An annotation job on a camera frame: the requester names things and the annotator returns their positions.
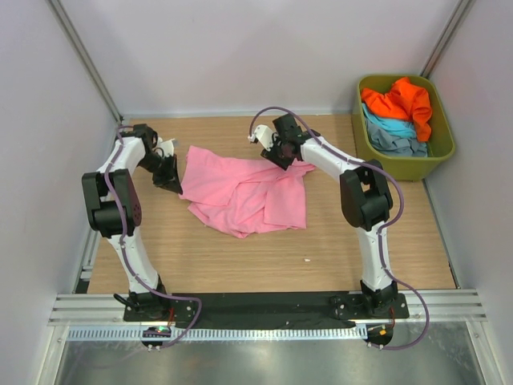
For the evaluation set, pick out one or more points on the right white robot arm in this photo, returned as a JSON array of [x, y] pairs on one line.
[[366, 200]]

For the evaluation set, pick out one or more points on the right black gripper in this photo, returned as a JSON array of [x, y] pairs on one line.
[[270, 156]]

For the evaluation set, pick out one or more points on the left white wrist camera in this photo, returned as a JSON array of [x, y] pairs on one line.
[[166, 147]]

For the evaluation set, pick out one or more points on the aluminium front rail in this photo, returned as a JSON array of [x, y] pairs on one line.
[[437, 305]]

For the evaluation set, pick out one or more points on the left aluminium corner post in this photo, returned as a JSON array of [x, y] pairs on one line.
[[80, 49]]

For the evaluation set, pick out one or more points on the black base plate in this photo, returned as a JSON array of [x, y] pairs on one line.
[[261, 311]]

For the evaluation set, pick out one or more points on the aluminium corner post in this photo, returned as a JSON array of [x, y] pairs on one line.
[[455, 21], [80, 49]]

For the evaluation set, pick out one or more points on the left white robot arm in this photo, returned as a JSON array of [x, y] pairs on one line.
[[114, 211]]

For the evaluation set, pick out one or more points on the slotted cable duct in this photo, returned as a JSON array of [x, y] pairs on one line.
[[160, 334]]

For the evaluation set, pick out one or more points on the right aluminium corner post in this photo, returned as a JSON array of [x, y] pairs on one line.
[[455, 21]]

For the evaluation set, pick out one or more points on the olive green plastic bin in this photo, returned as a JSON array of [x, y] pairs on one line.
[[440, 145]]

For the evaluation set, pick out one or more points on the orange t shirt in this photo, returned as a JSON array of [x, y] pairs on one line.
[[404, 101]]

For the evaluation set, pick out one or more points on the grey blue t shirt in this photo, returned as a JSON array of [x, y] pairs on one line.
[[398, 142]]

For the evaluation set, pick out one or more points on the pink t shirt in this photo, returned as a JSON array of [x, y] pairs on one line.
[[240, 197]]

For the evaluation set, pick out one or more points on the light blue t shirt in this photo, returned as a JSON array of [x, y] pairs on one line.
[[393, 126]]

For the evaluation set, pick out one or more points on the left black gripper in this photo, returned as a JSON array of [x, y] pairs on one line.
[[170, 180]]

